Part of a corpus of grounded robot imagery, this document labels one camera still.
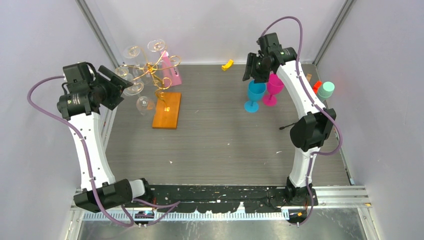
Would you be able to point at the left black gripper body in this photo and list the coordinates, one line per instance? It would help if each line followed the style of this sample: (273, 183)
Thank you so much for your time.
(107, 91)

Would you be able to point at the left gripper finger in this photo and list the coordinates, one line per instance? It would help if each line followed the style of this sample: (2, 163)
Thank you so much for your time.
(107, 75)
(118, 86)

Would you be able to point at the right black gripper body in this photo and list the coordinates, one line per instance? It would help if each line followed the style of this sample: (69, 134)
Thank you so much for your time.
(257, 63)

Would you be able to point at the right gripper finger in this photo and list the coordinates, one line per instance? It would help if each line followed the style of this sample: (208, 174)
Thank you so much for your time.
(247, 72)
(262, 75)

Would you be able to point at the pink wine glass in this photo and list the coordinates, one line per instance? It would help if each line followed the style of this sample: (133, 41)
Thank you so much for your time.
(274, 86)

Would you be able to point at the blue wine glass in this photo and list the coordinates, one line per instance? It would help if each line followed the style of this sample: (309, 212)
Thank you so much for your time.
(255, 92)

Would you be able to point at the clear wine glass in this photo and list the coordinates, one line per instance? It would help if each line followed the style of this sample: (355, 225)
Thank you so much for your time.
(137, 84)
(133, 59)
(157, 46)
(146, 106)

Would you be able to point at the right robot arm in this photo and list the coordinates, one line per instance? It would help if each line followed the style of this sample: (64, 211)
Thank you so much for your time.
(315, 121)

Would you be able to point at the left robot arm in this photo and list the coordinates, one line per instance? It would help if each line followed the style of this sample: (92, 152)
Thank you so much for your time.
(88, 89)

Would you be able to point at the clear wine glass top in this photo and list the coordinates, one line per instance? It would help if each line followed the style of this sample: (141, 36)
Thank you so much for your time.
(157, 46)

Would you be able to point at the orange wooden rack base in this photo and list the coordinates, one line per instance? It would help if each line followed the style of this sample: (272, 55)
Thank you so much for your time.
(167, 111)

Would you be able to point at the yellow toy piece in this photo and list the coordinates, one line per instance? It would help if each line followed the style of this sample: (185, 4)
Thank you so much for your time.
(228, 65)

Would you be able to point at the tan wooden block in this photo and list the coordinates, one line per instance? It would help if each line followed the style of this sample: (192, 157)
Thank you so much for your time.
(309, 77)

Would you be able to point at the red toy piece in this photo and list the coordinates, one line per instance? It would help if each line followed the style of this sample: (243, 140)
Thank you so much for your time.
(316, 86)

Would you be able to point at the mint green cylinder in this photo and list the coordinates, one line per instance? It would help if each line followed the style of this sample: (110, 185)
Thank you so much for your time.
(325, 91)

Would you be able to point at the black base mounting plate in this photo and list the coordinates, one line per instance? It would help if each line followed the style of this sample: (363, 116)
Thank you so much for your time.
(220, 199)

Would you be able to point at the gold wire glass rack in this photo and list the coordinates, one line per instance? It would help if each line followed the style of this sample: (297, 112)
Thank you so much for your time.
(153, 69)

